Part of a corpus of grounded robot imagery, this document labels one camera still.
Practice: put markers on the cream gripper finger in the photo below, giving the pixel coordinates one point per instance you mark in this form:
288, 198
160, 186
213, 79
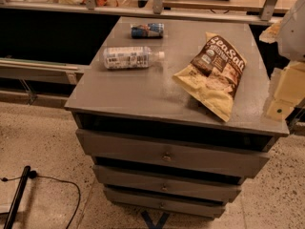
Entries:
271, 34
287, 90

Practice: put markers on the brown sea salt chip bag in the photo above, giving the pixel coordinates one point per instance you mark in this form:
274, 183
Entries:
213, 76

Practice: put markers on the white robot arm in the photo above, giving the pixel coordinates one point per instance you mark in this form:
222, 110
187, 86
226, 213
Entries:
291, 42

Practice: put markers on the blue drink can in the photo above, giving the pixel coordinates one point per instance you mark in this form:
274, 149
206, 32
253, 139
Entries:
150, 30

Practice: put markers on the grey drawer cabinet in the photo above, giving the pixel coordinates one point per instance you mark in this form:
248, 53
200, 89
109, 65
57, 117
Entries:
149, 104

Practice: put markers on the clear plastic water bottle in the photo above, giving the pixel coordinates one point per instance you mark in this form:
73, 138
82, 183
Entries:
118, 58

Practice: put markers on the middle grey drawer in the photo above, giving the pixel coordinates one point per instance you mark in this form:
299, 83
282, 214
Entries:
178, 186

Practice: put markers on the grey drawer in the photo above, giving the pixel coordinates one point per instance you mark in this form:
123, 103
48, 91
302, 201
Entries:
178, 186
223, 161
182, 206

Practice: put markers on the bottom grey drawer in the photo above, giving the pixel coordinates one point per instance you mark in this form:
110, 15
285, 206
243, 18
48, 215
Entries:
182, 206

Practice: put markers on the top grey drawer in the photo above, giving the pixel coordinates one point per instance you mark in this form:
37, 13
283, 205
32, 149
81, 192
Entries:
223, 161

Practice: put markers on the low grey side shelf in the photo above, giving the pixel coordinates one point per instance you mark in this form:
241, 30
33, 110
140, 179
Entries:
43, 71

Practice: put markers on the black pole on floor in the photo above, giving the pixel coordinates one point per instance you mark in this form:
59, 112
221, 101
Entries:
17, 198

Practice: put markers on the grey metal shelf rail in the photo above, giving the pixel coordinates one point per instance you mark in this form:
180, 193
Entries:
259, 12

